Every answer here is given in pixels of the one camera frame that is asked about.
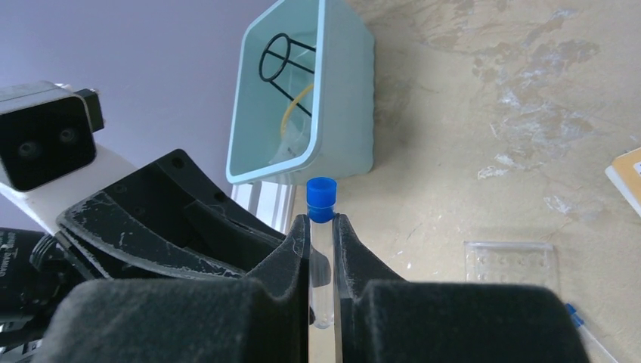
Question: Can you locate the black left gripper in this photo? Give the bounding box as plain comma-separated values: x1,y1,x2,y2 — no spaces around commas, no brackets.
1,149,285,346

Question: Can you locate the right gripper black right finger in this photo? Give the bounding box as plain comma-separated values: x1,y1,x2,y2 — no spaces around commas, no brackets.
333,214,588,362

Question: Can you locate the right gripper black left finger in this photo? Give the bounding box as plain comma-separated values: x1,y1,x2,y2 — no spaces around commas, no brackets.
35,215,310,362

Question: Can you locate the blue capped pipette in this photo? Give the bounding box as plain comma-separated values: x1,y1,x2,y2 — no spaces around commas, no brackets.
565,303,618,363
306,177,337,329

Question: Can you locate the clear plastic tube rack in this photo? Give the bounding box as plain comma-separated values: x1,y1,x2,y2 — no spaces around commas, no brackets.
464,241,559,292

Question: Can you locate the tan rubber tubing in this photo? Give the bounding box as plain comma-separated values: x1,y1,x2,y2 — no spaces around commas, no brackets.
280,83,314,138

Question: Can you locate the black metal tripod ring stand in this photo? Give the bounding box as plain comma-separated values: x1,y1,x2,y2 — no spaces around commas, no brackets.
258,33,317,116

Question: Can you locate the teal plastic bin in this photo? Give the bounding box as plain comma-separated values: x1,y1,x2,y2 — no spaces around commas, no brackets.
226,1,375,185

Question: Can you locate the yellow spiral notebook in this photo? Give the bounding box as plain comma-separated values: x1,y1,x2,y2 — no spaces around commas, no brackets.
605,148,641,215

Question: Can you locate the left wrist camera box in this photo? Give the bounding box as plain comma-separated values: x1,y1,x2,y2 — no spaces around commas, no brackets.
1,81,104,192

